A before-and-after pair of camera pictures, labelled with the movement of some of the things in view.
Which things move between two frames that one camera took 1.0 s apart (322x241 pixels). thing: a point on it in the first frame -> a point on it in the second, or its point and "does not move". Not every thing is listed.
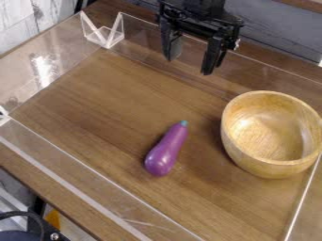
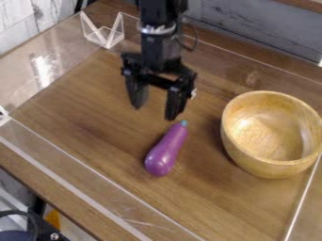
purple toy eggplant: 160,157 does not move
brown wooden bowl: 271,134 does not move
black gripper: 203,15 -> 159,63
